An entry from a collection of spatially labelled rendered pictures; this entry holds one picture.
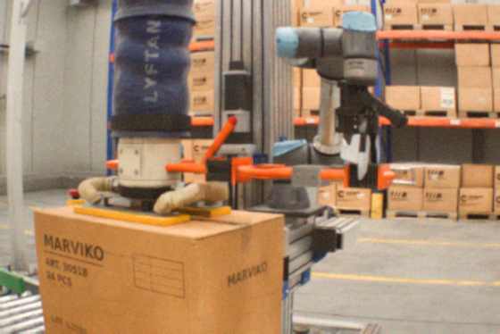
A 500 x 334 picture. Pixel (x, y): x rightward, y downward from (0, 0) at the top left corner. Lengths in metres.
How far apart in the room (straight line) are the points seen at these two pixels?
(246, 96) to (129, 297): 1.03
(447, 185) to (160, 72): 7.23
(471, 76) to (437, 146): 1.88
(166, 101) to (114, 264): 0.43
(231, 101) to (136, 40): 0.73
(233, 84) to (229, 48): 0.19
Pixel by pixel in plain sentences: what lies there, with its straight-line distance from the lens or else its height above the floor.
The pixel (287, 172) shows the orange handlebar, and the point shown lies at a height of 1.20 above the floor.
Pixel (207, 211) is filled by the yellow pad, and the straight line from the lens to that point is 1.39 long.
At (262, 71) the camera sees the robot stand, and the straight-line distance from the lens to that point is 2.07.
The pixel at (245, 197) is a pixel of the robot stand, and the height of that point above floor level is 1.06.
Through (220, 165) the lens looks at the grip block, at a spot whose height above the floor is 1.22.
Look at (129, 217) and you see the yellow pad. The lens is 1.31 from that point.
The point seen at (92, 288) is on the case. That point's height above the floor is 0.90.
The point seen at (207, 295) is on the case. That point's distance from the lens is 1.17.
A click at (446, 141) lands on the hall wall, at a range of 9.65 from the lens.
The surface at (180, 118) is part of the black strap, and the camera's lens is 1.36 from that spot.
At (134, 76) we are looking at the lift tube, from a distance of 1.36.
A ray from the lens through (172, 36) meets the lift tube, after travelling 1.38.
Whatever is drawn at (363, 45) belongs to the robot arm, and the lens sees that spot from 1.13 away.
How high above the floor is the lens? 1.28
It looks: 3 degrees down
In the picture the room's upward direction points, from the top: straight up
